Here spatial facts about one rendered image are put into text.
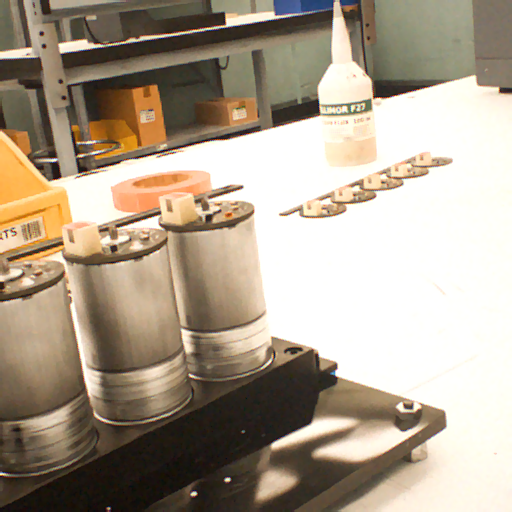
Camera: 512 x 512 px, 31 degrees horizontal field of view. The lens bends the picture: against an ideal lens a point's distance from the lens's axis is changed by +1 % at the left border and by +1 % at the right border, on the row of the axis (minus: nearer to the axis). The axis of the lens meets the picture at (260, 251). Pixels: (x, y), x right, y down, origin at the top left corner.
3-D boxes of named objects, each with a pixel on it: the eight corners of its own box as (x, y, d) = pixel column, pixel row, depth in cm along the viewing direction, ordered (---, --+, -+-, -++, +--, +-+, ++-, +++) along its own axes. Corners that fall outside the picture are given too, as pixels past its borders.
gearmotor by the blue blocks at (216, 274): (295, 384, 24) (272, 201, 23) (227, 420, 23) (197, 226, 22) (237, 364, 26) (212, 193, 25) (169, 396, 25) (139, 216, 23)
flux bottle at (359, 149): (316, 166, 58) (299, 6, 56) (340, 155, 61) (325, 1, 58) (364, 166, 57) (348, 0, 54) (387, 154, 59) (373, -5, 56)
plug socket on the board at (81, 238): (112, 248, 21) (107, 220, 21) (80, 259, 20) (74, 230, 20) (93, 244, 22) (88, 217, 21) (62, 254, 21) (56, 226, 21)
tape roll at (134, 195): (202, 182, 58) (199, 164, 58) (223, 200, 53) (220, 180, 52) (109, 199, 57) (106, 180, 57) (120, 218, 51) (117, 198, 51)
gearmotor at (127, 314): (216, 425, 23) (186, 230, 21) (136, 468, 21) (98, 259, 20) (159, 401, 25) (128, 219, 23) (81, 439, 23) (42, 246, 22)
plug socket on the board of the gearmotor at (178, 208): (205, 217, 23) (201, 192, 23) (178, 226, 22) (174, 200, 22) (186, 214, 23) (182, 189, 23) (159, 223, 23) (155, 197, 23)
